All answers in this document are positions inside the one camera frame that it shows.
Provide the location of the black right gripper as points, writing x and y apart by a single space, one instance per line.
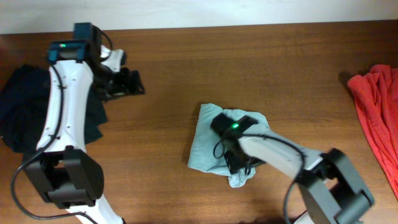
234 167

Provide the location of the light blue t-shirt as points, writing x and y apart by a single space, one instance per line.
201 153

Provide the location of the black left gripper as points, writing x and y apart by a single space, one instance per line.
127 84

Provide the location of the dark navy garment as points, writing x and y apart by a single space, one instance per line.
25 109

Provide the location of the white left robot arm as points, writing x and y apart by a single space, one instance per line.
61 171

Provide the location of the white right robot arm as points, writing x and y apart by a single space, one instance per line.
332 189

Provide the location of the red garment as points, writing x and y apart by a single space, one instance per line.
375 100

